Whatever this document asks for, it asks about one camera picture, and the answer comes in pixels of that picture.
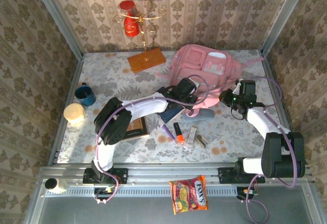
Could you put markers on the grey blue pencil case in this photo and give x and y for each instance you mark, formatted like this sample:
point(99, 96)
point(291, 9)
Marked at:
point(201, 116)

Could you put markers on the pink backpack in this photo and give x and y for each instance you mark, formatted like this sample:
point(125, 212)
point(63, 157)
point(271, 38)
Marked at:
point(194, 57)

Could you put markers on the dark blue book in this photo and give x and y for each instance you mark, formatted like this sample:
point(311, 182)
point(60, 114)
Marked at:
point(169, 115)

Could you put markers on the gold mug tree stand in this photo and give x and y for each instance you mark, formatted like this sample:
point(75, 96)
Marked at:
point(146, 60)

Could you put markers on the purple pen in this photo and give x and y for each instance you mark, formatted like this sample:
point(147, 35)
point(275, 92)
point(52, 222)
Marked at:
point(167, 131)

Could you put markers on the small long white box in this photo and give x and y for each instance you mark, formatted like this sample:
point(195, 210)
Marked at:
point(191, 137)

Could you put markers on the brown book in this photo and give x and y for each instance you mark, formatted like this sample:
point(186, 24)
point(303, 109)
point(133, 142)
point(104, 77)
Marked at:
point(136, 129)

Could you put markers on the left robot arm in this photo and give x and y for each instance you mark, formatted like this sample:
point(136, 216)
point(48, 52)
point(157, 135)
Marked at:
point(145, 107)

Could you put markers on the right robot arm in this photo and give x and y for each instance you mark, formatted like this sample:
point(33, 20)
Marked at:
point(258, 121)

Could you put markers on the orange red candy bag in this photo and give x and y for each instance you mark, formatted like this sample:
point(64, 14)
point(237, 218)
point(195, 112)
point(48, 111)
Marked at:
point(189, 194)

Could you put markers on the floral fern print tablecloth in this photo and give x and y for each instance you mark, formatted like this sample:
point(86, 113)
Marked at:
point(242, 137)

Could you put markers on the black orange highlighter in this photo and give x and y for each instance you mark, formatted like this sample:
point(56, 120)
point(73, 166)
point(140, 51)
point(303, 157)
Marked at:
point(178, 133)

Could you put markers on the red goblet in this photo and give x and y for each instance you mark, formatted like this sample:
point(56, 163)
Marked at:
point(130, 27)

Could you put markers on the small controller board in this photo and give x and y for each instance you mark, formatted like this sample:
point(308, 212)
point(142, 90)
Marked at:
point(242, 192)
point(104, 190)

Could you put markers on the dark blue enamel mug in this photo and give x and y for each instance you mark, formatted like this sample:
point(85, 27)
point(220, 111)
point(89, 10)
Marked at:
point(85, 97)

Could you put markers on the cream round sponge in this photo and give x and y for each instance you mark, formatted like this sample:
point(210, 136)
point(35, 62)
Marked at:
point(74, 112)

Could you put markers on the white bottle black cap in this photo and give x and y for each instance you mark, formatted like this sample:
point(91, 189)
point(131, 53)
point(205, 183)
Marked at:
point(57, 185)

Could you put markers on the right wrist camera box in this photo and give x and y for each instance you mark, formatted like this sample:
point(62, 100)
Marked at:
point(237, 88)

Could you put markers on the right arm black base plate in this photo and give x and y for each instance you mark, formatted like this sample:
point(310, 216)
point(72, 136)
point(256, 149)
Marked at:
point(226, 175)

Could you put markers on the aluminium frame post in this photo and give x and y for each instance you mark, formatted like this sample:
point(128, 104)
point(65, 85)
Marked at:
point(58, 19)
point(284, 17)

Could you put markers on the wide aluminium frame rail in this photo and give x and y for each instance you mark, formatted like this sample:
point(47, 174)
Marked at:
point(173, 171)

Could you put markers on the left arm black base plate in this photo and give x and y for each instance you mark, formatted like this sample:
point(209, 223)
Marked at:
point(122, 175)

